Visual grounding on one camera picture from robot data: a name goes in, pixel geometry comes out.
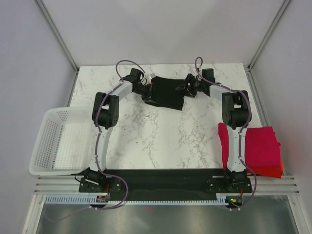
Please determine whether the purple cable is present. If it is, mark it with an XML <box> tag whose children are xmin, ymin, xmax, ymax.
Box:
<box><xmin>195</xmin><ymin>57</ymin><xmax>258</xmax><ymax>211</ymax></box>
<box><xmin>45</xmin><ymin>59</ymin><xmax>147</xmax><ymax>221</ymax></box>

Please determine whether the white slotted cable duct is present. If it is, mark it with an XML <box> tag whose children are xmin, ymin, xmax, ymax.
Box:
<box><xmin>44</xmin><ymin>194</ymin><xmax>232</xmax><ymax>205</ymax></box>

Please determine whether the left aluminium frame post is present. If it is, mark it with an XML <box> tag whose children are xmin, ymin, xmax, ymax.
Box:
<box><xmin>34</xmin><ymin>0</ymin><xmax>79</xmax><ymax>74</ymax></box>

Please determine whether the aluminium rail profile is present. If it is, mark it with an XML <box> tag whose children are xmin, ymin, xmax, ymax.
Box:
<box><xmin>34</xmin><ymin>175</ymin><xmax>299</xmax><ymax>195</ymax></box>

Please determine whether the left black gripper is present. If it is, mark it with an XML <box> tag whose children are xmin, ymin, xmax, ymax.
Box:
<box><xmin>134</xmin><ymin>83</ymin><xmax>160</xmax><ymax>105</ymax></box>

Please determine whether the black t shirt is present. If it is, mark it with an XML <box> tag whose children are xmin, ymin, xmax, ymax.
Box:
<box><xmin>144</xmin><ymin>76</ymin><xmax>184</xmax><ymax>111</ymax></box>

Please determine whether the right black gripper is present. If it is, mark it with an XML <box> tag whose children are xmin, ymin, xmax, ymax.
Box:
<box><xmin>175</xmin><ymin>74</ymin><xmax>205</xmax><ymax>98</ymax></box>

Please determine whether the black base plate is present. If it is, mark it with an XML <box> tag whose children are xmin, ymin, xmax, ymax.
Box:
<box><xmin>79</xmin><ymin>169</ymin><xmax>252</xmax><ymax>200</ymax></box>

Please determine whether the orange folded t shirt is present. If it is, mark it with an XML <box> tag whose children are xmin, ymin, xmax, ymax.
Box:
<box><xmin>280</xmin><ymin>158</ymin><xmax>284</xmax><ymax>172</ymax></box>

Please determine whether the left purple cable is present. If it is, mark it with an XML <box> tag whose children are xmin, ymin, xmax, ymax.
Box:
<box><xmin>45</xmin><ymin>59</ymin><xmax>147</xmax><ymax>221</ymax></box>

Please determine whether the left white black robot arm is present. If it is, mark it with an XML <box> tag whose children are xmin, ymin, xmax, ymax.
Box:
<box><xmin>89</xmin><ymin>68</ymin><xmax>148</xmax><ymax>171</ymax></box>

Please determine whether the aluminium frame post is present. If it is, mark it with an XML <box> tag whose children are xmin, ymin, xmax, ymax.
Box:
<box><xmin>34</xmin><ymin>0</ymin><xmax>79</xmax><ymax>74</ymax></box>
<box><xmin>246</xmin><ymin>0</ymin><xmax>292</xmax><ymax>72</ymax></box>

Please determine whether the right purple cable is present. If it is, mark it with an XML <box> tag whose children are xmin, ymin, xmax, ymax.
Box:
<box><xmin>195</xmin><ymin>57</ymin><xmax>258</xmax><ymax>211</ymax></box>

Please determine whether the magenta folded t shirt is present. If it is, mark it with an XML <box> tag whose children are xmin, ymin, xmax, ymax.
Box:
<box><xmin>217</xmin><ymin>122</ymin><xmax>281</xmax><ymax>169</ymax></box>

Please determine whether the white plastic basket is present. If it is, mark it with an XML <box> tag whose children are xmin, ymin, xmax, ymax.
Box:
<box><xmin>29</xmin><ymin>106</ymin><xmax>95</xmax><ymax>176</ymax></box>

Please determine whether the right aluminium frame post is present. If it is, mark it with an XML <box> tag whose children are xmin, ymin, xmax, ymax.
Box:
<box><xmin>246</xmin><ymin>0</ymin><xmax>292</xmax><ymax>72</ymax></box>

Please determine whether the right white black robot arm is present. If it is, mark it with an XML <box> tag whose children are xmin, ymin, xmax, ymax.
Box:
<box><xmin>176</xmin><ymin>69</ymin><xmax>252</xmax><ymax>173</ymax></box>

